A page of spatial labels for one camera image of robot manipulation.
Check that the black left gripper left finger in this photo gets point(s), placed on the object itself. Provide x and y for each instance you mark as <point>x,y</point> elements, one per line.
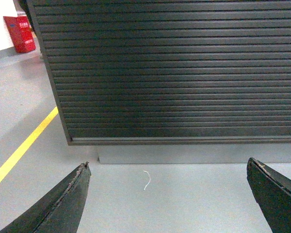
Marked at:
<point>59,210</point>

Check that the red fire equipment box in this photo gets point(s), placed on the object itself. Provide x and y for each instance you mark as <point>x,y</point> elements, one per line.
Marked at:
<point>20,33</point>

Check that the black checkout counter cabinet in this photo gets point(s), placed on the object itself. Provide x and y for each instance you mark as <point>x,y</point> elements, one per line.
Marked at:
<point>170,81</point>

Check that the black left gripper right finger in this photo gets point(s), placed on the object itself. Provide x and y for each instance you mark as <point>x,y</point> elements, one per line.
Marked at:
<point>272,192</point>

